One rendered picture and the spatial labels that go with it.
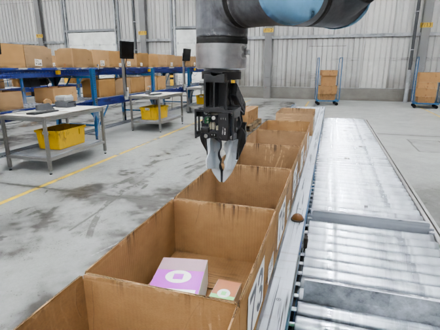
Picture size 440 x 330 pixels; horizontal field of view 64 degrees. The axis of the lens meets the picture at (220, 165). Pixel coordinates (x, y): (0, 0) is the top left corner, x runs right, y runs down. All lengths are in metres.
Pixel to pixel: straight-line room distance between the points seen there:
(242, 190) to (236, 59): 0.81
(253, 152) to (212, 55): 1.14
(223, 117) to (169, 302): 0.32
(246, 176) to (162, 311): 0.78
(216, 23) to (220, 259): 0.64
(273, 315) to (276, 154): 1.00
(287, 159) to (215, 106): 1.11
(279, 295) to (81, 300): 0.44
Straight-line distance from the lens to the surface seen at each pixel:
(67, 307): 0.69
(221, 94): 0.63
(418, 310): 1.16
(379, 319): 1.13
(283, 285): 0.93
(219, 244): 1.01
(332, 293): 1.13
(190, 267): 0.86
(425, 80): 14.11
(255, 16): 0.55
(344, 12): 0.64
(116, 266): 0.79
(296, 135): 2.07
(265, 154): 1.71
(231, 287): 0.84
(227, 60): 0.61
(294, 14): 0.53
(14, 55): 6.44
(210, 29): 0.62
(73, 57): 7.42
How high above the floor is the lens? 1.41
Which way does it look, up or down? 16 degrees down
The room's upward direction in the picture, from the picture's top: straight up
